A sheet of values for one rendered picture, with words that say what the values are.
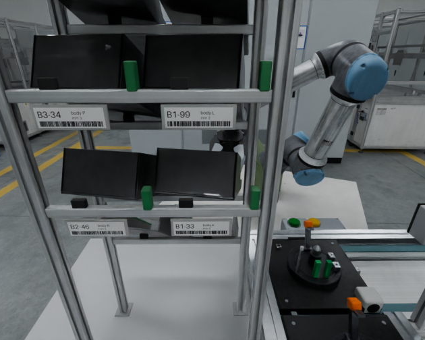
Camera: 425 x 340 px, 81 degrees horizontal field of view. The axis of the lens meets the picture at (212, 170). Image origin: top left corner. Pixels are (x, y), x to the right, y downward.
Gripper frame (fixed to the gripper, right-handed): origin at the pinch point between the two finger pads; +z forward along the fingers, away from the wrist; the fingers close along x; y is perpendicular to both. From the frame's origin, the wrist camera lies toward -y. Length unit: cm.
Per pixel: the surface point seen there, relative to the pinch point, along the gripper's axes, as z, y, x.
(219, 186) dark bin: 17.8, -16.0, -1.8
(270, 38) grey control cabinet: -291, 87, -18
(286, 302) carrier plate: 24.1, 20.0, -16.9
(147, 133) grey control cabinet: -218, 190, 149
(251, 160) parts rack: 5.8, -9.5, -6.3
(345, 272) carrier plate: 13.3, 25.1, -33.6
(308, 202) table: -31, 58, -35
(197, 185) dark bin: 17.9, -15.9, 1.7
